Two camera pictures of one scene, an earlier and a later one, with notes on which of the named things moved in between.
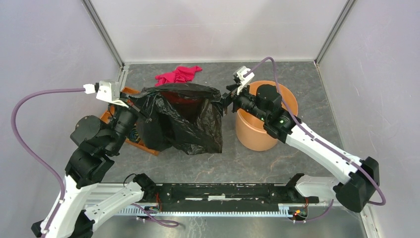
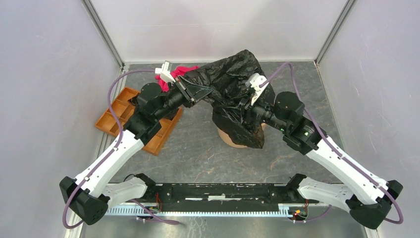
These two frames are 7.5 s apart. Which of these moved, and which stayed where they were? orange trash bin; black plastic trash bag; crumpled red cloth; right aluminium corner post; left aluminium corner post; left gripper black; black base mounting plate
Moved: black plastic trash bag; left gripper black; orange trash bin
Stayed: crumpled red cloth; right aluminium corner post; left aluminium corner post; black base mounting plate
